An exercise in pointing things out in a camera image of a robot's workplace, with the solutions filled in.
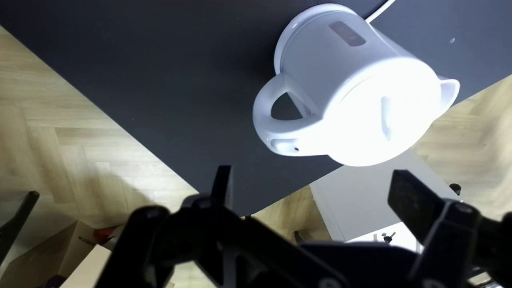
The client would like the cardboard box with items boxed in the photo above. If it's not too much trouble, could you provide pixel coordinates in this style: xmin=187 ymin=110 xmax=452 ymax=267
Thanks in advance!
xmin=0 ymin=219 xmax=124 ymax=288

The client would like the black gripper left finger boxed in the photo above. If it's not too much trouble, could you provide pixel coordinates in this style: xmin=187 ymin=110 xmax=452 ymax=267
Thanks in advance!
xmin=94 ymin=163 xmax=348 ymax=288

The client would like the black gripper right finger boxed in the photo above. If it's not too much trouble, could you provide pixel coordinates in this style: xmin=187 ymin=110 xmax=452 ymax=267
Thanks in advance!
xmin=385 ymin=167 xmax=512 ymax=288

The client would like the black slanted stand leg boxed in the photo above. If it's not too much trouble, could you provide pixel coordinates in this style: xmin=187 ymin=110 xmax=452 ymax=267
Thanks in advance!
xmin=0 ymin=188 xmax=41 ymax=267

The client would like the thin white kettle cable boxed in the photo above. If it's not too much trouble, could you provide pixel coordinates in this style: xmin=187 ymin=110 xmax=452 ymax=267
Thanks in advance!
xmin=363 ymin=0 xmax=398 ymax=23

